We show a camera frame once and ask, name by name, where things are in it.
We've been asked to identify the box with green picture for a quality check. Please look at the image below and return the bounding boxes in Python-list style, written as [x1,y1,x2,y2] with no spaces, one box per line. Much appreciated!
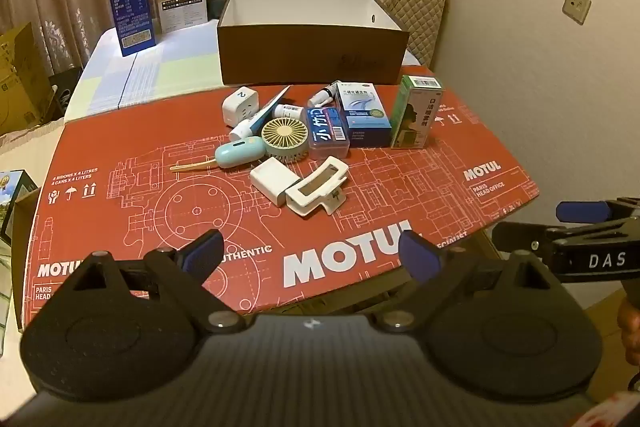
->
[0,169,41,248]

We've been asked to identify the beige wall socket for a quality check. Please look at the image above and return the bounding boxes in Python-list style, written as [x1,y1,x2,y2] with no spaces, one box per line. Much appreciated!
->
[562,0,592,25]

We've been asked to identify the black box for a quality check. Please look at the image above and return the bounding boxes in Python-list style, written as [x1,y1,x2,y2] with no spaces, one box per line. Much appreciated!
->
[47,67,83,118]

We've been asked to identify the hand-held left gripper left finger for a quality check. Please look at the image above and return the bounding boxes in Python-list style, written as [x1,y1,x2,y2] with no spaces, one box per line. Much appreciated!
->
[62,229,241,333]

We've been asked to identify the person's right hand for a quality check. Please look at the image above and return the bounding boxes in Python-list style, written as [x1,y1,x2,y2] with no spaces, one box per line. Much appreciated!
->
[616,293,640,369]

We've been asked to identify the checkered pastel tablecloth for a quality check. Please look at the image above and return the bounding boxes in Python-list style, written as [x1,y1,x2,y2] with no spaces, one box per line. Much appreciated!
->
[65,27,436,122]

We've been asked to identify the white pill bottle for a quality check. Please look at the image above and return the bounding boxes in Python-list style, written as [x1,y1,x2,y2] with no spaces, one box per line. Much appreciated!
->
[272,103,306,120]

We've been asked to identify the red printed cardboard sheet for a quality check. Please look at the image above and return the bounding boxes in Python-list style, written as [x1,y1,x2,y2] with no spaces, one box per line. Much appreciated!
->
[22,79,541,328]

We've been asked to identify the brown cardboard storage box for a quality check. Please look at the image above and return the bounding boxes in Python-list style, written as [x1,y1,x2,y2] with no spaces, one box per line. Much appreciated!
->
[216,0,411,86]

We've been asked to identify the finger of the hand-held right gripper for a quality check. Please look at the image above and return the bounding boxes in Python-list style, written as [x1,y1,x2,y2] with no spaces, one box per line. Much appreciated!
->
[556,197,640,225]
[491,221,566,254]

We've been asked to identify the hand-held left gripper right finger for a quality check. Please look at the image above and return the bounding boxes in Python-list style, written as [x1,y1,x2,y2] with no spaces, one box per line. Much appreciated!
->
[375,229,566,333]

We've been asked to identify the blue medicine box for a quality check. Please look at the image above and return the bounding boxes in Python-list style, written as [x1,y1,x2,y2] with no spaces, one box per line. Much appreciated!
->
[334,82,392,148]

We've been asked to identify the green medicine box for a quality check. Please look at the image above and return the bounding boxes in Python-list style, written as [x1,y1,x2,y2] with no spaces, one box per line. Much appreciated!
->
[390,75,445,150]

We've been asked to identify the light blue handheld gadget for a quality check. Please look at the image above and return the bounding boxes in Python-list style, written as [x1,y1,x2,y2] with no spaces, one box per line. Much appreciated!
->
[170,138,266,172]

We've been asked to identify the white hair claw clip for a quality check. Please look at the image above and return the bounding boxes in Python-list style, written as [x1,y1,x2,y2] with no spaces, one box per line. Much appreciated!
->
[285,155,349,219]

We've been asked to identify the yellow green mini fan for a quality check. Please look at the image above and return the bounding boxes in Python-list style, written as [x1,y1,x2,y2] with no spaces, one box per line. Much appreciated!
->
[261,117,311,164]

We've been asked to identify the clear blue floss pick box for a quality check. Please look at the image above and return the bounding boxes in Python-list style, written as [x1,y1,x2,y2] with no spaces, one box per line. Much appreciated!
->
[306,107,351,161]

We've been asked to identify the white power adapter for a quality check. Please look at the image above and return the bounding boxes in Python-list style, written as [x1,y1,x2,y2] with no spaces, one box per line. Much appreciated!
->
[221,86,258,128]

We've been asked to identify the dark nasal spray bottle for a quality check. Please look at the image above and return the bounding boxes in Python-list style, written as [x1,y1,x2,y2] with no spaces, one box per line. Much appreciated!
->
[307,82,343,108]

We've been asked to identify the white power bank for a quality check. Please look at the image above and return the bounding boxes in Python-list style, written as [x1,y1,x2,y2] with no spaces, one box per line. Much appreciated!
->
[250,157,301,206]

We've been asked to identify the red patterned cloth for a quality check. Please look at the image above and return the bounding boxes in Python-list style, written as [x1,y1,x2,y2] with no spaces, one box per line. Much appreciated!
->
[587,394,640,427]

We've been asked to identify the white and blue toothpaste tube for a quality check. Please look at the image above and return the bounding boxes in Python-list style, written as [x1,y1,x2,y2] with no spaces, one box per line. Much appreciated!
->
[228,85,292,142]

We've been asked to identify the yellowish cardboard box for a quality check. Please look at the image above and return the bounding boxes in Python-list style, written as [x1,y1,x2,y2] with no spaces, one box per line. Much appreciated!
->
[0,23,53,135]

